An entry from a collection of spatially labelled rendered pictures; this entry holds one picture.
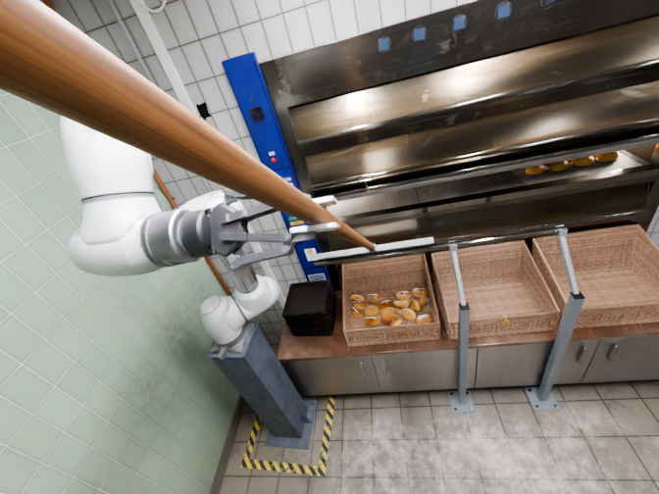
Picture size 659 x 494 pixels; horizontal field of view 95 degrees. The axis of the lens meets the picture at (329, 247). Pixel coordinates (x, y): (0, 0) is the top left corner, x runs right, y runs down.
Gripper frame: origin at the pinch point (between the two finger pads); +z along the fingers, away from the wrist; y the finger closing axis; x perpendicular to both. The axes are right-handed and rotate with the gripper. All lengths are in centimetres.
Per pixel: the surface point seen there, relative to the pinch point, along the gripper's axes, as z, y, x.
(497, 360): 61, 72, -153
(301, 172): -35, -49, -119
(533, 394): 85, 102, -178
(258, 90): -42, -81, -88
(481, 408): 52, 108, -173
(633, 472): 115, 129, -147
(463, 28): 51, -85, -89
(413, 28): 31, -89, -86
